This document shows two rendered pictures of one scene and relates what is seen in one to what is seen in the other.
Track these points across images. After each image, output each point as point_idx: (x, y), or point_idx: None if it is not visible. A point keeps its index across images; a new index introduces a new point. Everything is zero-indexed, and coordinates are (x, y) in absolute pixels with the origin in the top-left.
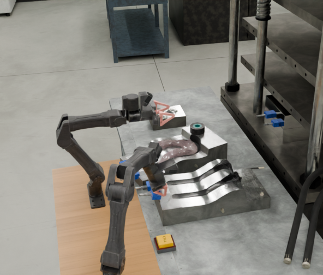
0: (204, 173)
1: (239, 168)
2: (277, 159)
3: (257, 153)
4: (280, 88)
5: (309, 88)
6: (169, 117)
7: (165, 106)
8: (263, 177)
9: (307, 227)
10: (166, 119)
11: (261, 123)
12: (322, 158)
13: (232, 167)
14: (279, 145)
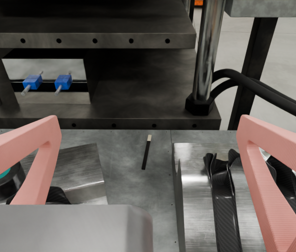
0: (217, 225)
1: (138, 164)
2: (127, 118)
3: (103, 131)
4: (26, 29)
5: (57, 17)
6: (256, 162)
7: (43, 140)
8: (176, 142)
9: None
10: (274, 206)
11: (20, 107)
12: (145, 86)
13: (130, 173)
14: (92, 107)
